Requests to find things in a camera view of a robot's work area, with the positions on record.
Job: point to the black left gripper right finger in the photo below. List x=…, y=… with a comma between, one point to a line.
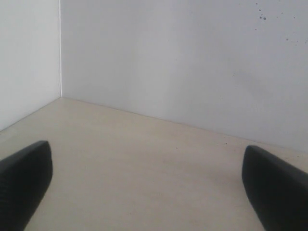
x=277, y=190

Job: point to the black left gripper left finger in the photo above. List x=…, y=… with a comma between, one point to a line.
x=24, y=179

